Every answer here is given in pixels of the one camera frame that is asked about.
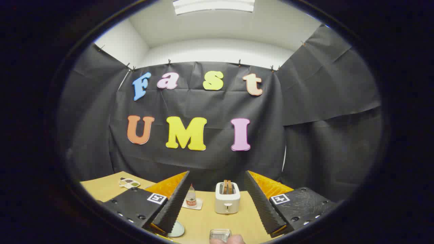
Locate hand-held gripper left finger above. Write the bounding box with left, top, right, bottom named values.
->
left=97, top=170, right=191, bottom=238

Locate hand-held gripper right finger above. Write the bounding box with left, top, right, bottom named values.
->
left=244, top=170, right=339, bottom=238

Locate metal wire basket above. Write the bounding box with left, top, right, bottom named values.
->
left=209, top=229, right=232, bottom=243

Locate clear water bottle red cap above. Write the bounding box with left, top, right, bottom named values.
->
left=185, top=184, right=197, bottom=207

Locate light green plate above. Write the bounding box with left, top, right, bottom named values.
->
left=168, top=220, right=185, bottom=238

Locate white square tray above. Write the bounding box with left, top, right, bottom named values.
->
left=182, top=198, right=203, bottom=210

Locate white toaster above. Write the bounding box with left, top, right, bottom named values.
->
left=215, top=181, right=241, bottom=215

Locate small white card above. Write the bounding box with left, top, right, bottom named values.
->
left=119, top=178, right=141, bottom=189

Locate black backdrop cloth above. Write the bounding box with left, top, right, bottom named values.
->
left=56, top=24, right=383, bottom=204

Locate ceiling light panel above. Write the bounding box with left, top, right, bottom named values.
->
left=172, top=0, right=255, bottom=15

